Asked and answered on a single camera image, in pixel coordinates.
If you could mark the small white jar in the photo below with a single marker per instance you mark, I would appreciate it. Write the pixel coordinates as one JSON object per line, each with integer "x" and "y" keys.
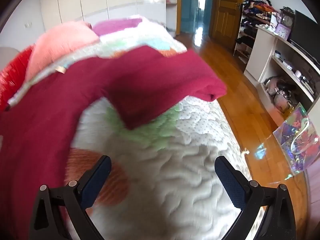
{"x": 277, "y": 54}

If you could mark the heap of bags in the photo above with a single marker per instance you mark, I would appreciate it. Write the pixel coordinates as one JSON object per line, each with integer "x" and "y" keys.
{"x": 280, "y": 92}

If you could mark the brown mantel clock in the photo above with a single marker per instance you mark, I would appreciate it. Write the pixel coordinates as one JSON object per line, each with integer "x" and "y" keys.
{"x": 287, "y": 18}

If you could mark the iridescent tote bag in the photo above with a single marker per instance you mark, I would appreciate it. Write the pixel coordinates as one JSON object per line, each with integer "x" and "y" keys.
{"x": 297, "y": 140}

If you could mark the wooden door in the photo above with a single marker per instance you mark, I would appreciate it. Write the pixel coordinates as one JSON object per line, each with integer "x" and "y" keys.
{"x": 227, "y": 10}

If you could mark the dark red garment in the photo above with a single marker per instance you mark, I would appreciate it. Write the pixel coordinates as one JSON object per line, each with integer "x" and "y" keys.
{"x": 50, "y": 105}

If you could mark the magenta pillow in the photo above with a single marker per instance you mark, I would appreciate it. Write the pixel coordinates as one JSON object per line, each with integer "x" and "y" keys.
{"x": 115, "y": 26}

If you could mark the purple alarm clock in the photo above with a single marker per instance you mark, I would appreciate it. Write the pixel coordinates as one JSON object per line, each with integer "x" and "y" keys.
{"x": 283, "y": 32}

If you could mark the pile of colourful clothes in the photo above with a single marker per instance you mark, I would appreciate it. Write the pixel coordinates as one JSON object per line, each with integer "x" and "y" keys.
{"x": 257, "y": 7}

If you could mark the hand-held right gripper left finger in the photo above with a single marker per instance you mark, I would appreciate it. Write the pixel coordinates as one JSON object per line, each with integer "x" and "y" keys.
{"x": 93, "y": 187}

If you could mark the red floral blanket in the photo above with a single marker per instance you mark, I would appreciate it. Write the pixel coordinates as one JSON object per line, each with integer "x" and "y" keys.
{"x": 12, "y": 77}

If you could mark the black television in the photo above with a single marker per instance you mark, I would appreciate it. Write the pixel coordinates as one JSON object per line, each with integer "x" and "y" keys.
{"x": 306, "y": 32}

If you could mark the rack of clothes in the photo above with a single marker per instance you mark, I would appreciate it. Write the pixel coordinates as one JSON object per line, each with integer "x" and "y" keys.
{"x": 243, "y": 42}

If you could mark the black set-top device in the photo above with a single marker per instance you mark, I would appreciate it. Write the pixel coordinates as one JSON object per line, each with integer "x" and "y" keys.
{"x": 307, "y": 85}

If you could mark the patchwork heart quilt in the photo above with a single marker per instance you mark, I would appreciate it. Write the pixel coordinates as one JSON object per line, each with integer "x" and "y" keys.
{"x": 175, "y": 167}

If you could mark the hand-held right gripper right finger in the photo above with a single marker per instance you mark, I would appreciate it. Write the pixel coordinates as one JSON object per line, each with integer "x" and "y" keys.
{"x": 232, "y": 182}

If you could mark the pink pillow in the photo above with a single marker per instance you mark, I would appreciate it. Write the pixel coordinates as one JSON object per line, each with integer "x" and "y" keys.
{"x": 60, "y": 42}

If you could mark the white shelf unit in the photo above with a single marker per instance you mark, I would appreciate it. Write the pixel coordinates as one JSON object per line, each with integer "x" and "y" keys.
{"x": 262, "y": 52}

